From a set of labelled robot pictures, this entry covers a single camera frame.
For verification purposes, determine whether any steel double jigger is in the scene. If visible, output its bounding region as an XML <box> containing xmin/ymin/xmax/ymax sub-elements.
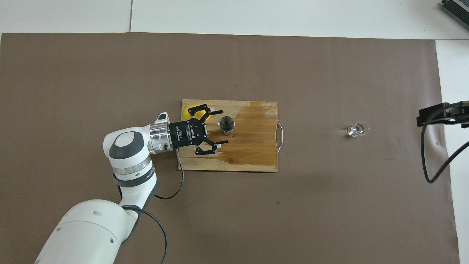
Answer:
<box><xmin>218</xmin><ymin>116</ymin><xmax>236</xmax><ymax>132</ymax></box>

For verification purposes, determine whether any yellow lemon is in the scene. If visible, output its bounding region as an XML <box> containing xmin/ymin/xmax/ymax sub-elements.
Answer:
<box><xmin>182</xmin><ymin>106</ymin><xmax>212</xmax><ymax>124</ymax></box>

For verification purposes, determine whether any brown paper table mat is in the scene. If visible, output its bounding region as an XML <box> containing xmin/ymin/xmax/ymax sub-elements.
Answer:
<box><xmin>0</xmin><ymin>32</ymin><xmax>461</xmax><ymax>264</ymax></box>

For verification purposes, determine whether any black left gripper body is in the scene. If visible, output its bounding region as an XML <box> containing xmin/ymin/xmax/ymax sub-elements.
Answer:
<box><xmin>169</xmin><ymin>120</ymin><xmax>208</xmax><ymax>149</ymax></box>

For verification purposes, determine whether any wooden cutting board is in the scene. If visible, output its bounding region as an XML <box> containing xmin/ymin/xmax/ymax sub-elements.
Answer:
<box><xmin>178</xmin><ymin>99</ymin><xmax>284</xmax><ymax>172</ymax></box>

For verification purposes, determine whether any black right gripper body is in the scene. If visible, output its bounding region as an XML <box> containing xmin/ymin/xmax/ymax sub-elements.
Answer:
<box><xmin>459</xmin><ymin>99</ymin><xmax>469</xmax><ymax>129</ymax></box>

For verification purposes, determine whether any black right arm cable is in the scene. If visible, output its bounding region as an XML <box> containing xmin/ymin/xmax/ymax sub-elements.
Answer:
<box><xmin>421</xmin><ymin>104</ymin><xmax>469</xmax><ymax>184</ymax></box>

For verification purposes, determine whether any grey vented device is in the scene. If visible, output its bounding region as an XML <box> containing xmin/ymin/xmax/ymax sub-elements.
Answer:
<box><xmin>440</xmin><ymin>0</ymin><xmax>469</xmax><ymax>21</ymax></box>

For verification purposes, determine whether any small clear glass cup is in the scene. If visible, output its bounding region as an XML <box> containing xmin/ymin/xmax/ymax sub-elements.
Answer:
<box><xmin>347</xmin><ymin>121</ymin><xmax>370</xmax><ymax>138</ymax></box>

